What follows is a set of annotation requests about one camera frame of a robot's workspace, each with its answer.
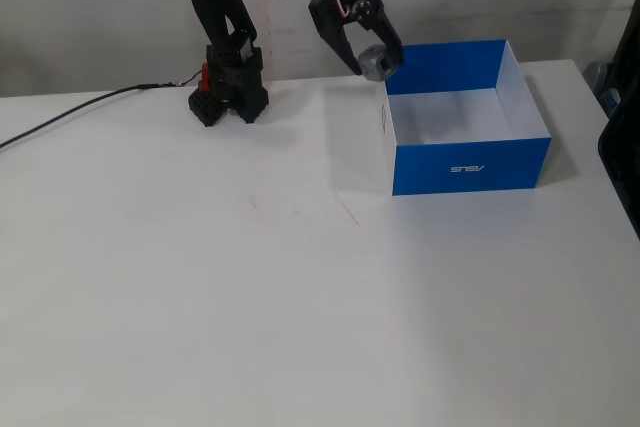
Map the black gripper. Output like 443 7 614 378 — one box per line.
307 0 405 77

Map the gray block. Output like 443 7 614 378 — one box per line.
358 45 399 83

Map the blue and white cardboard box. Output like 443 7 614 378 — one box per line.
374 38 553 197

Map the gray plastic object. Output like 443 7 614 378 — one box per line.
584 60 623 116

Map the thin red white wire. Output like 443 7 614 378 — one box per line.
167 74 204 89

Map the thick black power cable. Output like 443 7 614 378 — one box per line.
0 82 171 151

